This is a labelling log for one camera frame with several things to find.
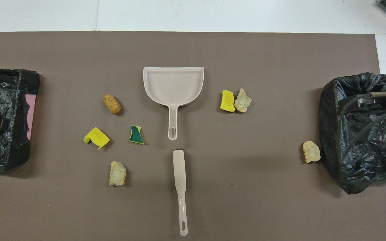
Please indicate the beige hand brush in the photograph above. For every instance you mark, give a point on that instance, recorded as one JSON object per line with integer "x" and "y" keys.
{"x": 179, "y": 174}

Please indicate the beige foam chunk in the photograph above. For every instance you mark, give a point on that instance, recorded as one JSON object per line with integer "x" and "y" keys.
{"x": 242, "y": 100}
{"x": 117, "y": 173}
{"x": 311, "y": 151}

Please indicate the pink bin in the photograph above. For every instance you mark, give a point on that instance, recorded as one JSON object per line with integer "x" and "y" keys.
{"x": 30, "y": 113}

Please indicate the yellow sponge piece green-backed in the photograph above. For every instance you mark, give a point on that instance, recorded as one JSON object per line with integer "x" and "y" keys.
{"x": 136, "y": 135}

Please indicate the beige plastic dustpan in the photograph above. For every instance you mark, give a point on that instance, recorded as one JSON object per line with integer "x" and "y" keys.
{"x": 173, "y": 87}

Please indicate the brown sponge lump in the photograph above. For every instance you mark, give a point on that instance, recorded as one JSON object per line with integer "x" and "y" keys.
{"x": 112, "y": 103}

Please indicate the brown table mat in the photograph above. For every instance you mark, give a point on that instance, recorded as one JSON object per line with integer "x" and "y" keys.
{"x": 246, "y": 201}

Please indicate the curved yellow sponge piece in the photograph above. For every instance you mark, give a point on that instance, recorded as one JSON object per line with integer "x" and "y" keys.
{"x": 95, "y": 136}

